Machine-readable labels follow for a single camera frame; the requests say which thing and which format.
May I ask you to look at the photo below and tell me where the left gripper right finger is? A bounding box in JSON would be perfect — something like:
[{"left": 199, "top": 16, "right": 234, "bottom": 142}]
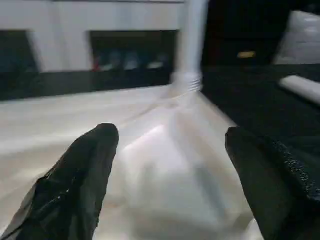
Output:
[{"left": 224, "top": 126, "right": 320, "bottom": 240}]

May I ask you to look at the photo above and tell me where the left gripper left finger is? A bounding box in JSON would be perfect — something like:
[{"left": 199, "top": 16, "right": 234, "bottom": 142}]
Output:
[{"left": 0, "top": 123, "right": 121, "bottom": 240}]

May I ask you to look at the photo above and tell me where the white plastic table top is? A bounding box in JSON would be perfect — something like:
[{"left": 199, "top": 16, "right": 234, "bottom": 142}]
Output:
[{"left": 0, "top": 84, "right": 266, "bottom": 240}]

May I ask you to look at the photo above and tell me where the white plastic table leg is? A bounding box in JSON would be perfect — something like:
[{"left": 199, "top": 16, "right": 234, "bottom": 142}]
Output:
[
  {"left": 170, "top": 0, "right": 210, "bottom": 97},
  {"left": 278, "top": 74, "right": 320, "bottom": 106}
]

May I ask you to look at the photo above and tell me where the black work mat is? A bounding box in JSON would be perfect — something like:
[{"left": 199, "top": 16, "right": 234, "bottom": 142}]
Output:
[{"left": 0, "top": 62, "right": 320, "bottom": 166}]

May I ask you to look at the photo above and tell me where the grey cushion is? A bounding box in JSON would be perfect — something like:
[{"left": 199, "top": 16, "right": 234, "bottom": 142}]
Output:
[{"left": 272, "top": 9, "right": 320, "bottom": 67}]

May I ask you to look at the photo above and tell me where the black furniture with yellow label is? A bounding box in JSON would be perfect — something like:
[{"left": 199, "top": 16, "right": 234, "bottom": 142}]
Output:
[{"left": 205, "top": 0, "right": 301, "bottom": 68}]

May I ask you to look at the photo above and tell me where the white glass-door cabinet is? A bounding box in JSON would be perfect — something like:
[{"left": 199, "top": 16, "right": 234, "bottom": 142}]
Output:
[{"left": 0, "top": 0, "right": 187, "bottom": 76}]

